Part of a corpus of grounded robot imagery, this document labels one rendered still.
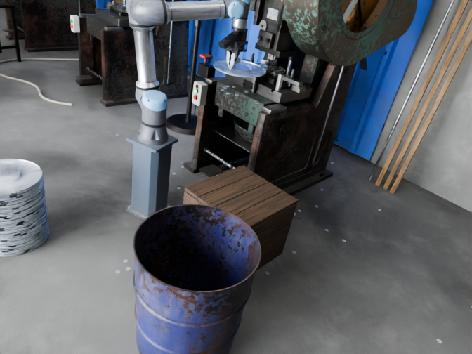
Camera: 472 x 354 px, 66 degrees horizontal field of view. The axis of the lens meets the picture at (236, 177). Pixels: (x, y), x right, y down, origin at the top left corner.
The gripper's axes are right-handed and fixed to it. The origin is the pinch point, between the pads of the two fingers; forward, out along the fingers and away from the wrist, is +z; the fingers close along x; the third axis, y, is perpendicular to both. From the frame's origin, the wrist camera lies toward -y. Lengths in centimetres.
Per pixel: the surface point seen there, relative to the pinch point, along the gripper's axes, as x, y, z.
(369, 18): -41, 56, -34
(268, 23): 1.5, 26.6, -21.8
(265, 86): -10.3, 20.1, 9.3
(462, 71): -71, 150, -9
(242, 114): -5.4, 11.1, 26.4
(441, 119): -73, 150, 26
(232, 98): 4.3, 11.1, 20.6
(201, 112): 23.4, 5.1, 36.1
